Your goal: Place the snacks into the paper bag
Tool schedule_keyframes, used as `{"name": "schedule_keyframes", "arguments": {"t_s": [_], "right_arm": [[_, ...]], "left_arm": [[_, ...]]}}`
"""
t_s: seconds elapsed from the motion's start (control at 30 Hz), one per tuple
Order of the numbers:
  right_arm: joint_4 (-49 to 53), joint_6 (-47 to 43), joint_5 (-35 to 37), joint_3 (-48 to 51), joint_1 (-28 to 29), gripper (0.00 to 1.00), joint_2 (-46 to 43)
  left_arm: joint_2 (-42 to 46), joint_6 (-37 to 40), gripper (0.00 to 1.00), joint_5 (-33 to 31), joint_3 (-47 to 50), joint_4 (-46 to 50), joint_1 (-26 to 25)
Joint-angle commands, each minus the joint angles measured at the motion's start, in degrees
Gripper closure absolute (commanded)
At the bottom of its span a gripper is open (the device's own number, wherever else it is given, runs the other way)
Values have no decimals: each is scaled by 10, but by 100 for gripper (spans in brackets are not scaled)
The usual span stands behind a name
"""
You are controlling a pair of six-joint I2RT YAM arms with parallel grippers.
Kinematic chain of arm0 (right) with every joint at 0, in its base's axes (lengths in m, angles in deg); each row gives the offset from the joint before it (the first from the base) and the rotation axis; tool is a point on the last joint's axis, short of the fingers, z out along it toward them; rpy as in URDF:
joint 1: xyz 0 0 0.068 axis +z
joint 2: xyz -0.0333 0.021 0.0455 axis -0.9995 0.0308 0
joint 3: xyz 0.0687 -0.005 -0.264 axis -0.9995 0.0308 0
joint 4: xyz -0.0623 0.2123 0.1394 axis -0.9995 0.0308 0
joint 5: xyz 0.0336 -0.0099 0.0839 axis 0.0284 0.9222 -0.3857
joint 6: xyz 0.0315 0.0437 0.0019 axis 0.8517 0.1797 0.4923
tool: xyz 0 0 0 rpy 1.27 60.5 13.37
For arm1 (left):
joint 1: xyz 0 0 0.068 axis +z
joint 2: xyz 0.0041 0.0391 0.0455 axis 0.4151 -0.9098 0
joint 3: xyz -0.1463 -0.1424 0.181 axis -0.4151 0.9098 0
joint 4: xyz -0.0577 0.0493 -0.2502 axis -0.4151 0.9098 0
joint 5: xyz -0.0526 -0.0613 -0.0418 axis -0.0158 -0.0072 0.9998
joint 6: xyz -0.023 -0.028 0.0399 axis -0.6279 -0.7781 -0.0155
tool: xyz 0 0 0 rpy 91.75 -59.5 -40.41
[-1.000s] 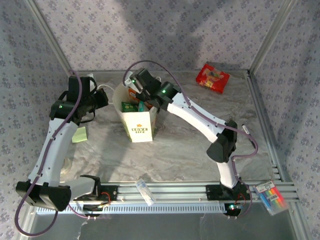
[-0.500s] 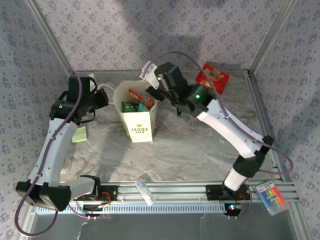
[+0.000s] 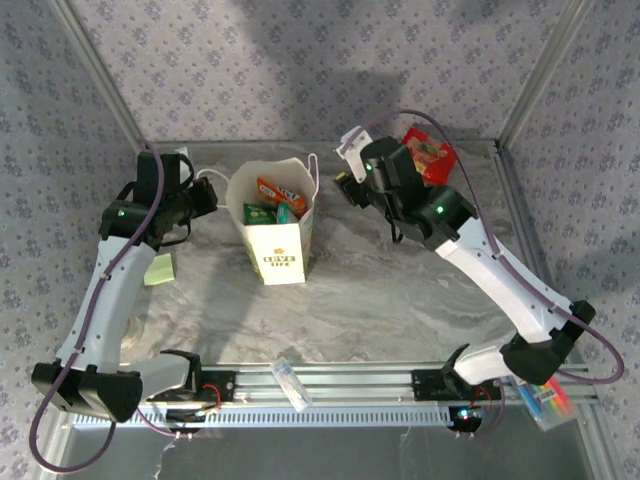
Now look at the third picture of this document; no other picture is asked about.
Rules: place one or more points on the green snack bag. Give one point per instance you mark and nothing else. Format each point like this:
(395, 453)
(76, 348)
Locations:
(257, 212)

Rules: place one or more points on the orange Fox's candy packet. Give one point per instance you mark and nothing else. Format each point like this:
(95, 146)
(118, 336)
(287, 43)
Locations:
(272, 190)

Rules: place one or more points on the teal snack packet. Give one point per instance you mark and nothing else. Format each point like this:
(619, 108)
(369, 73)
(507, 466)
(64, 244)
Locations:
(285, 212)

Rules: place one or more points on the white paper bag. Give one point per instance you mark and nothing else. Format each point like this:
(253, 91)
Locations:
(277, 257)

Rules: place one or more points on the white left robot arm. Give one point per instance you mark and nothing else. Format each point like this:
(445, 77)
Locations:
(112, 295)

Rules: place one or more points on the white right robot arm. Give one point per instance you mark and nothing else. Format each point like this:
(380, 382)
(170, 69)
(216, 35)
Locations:
(500, 285)

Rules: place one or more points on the red snack bag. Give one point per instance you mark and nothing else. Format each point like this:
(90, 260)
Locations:
(435, 160)

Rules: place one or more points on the green sticky note pad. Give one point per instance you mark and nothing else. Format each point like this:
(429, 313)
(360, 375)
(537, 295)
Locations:
(162, 272)

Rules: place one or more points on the clear tape roll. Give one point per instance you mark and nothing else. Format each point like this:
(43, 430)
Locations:
(134, 335)

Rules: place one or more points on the clear plastic packet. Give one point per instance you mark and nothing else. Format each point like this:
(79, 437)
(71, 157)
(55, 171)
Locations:
(292, 385)

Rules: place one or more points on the black circuit board with light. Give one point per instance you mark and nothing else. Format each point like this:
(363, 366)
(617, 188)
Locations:
(465, 416)

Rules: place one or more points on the coloured marker pack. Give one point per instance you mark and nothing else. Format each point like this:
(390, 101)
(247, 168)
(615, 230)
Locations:
(547, 405)

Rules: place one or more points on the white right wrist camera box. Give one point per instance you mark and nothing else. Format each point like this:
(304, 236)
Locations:
(356, 160)

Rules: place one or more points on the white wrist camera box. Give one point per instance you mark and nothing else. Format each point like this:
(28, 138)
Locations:
(356, 160)
(186, 167)

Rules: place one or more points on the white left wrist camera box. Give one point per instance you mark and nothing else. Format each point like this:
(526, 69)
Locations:
(186, 167)

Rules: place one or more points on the aluminium side rail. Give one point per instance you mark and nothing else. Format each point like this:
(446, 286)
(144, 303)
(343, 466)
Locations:
(545, 270)

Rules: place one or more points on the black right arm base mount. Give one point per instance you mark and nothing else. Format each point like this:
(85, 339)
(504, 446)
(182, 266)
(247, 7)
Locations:
(425, 385)

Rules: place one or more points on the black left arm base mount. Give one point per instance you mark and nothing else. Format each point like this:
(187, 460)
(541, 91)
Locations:
(220, 385)

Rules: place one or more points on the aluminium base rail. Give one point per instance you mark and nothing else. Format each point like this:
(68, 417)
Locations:
(350, 382)

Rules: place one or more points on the aluminium frame post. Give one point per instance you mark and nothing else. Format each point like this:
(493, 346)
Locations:
(545, 70)

